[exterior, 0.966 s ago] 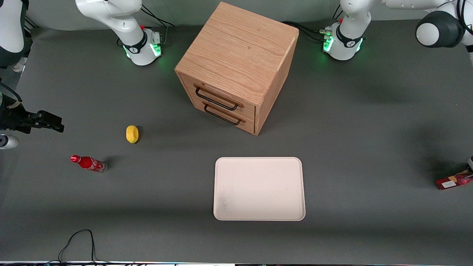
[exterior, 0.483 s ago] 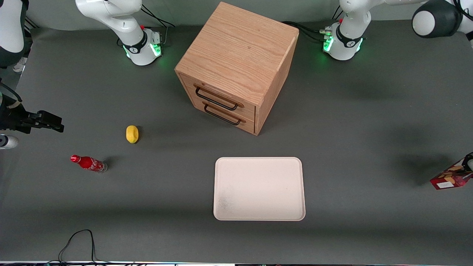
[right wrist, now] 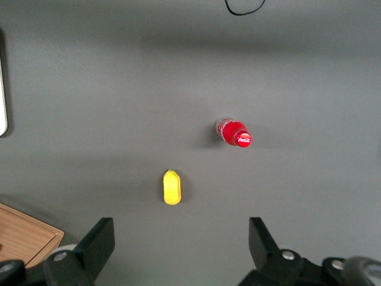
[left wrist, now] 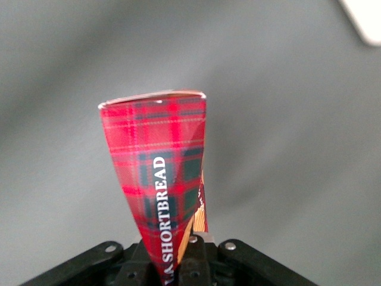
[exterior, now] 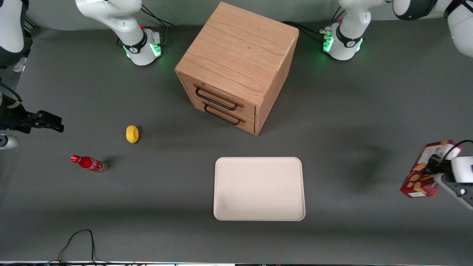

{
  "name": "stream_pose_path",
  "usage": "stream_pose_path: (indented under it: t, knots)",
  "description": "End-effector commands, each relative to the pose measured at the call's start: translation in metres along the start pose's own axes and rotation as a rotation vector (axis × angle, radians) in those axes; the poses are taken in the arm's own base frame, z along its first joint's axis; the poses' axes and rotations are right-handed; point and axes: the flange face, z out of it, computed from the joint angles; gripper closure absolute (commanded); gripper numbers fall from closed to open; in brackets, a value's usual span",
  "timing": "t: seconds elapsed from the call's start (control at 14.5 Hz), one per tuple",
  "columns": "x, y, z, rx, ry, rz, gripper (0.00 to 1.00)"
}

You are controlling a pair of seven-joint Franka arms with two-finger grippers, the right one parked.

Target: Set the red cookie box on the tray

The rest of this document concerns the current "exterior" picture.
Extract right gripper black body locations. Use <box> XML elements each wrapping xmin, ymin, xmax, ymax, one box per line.
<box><xmin>0</xmin><ymin>105</ymin><xmax>38</xmax><ymax>134</ymax></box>

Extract red cookie box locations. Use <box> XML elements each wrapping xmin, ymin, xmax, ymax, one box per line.
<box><xmin>400</xmin><ymin>140</ymin><xmax>463</xmax><ymax>198</ymax></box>

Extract white plastic tray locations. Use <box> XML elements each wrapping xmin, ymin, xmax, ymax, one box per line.
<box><xmin>214</xmin><ymin>157</ymin><xmax>306</xmax><ymax>221</ymax></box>

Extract red cola bottle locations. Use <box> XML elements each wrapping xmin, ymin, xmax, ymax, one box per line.
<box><xmin>70</xmin><ymin>154</ymin><xmax>108</xmax><ymax>173</ymax></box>

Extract wooden drawer front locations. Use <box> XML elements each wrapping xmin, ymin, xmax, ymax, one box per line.
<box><xmin>180</xmin><ymin>74</ymin><xmax>256</xmax><ymax>119</ymax></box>
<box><xmin>191</xmin><ymin>97</ymin><xmax>256</xmax><ymax>134</ymax></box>

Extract wooden drawer cabinet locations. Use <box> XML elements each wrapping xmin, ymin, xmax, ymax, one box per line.
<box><xmin>174</xmin><ymin>1</ymin><xmax>300</xmax><ymax>136</ymax></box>

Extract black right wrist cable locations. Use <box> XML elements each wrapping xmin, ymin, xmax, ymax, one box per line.
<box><xmin>0</xmin><ymin>81</ymin><xmax>23</xmax><ymax>110</ymax></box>

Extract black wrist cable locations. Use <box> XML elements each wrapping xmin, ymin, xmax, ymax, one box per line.
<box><xmin>442</xmin><ymin>140</ymin><xmax>473</xmax><ymax>160</ymax></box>
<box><xmin>0</xmin><ymin>81</ymin><xmax>23</xmax><ymax>110</ymax></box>

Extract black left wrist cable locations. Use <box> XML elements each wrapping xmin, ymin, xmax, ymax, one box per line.
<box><xmin>442</xmin><ymin>140</ymin><xmax>473</xmax><ymax>160</ymax></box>

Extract black cable loop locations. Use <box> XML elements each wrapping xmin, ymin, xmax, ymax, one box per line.
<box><xmin>58</xmin><ymin>229</ymin><xmax>109</xmax><ymax>265</ymax></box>

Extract black right arm base cables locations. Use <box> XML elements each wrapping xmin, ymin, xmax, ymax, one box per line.
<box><xmin>140</xmin><ymin>4</ymin><xmax>176</xmax><ymax>45</ymax></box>

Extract black arm base cables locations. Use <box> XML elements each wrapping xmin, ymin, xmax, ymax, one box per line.
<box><xmin>140</xmin><ymin>4</ymin><xmax>176</xmax><ymax>45</ymax></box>
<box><xmin>283</xmin><ymin>6</ymin><xmax>346</xmax><ymax>42</ymax></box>

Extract black metal drawer handle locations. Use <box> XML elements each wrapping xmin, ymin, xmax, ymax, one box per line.
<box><xmin>203</xmin><ymin>103</ymin><xmax>243</xmax><ymax>126</ymax></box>
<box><xmin>194</xmin><ymin>85</ymin><xmax>240</xmax><ymax>111</ymax></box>

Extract black left arm base cables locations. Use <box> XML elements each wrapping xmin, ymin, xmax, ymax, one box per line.
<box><xmin>283</xmin><ymin>6</ymin><xmax>346</xmax><ymax>42</ymax></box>

